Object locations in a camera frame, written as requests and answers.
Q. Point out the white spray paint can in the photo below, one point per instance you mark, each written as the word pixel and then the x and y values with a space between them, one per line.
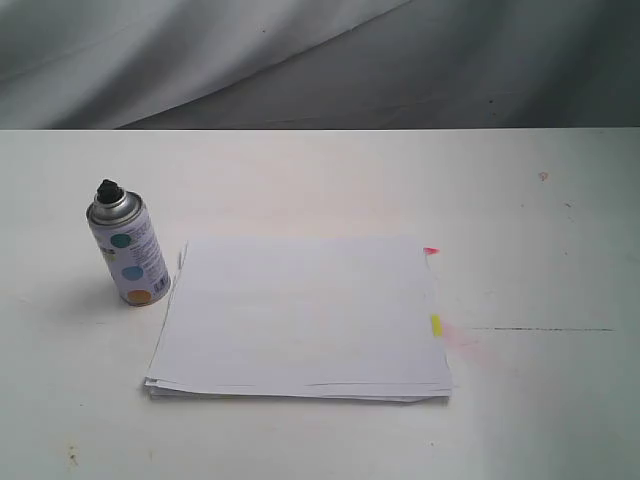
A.
pixel 121 225

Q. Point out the white paper stack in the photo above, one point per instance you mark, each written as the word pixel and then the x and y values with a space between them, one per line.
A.
pixel 337 318

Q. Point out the grey backdrop cloth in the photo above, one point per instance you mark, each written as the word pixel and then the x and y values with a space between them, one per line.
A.
pixel 319 64

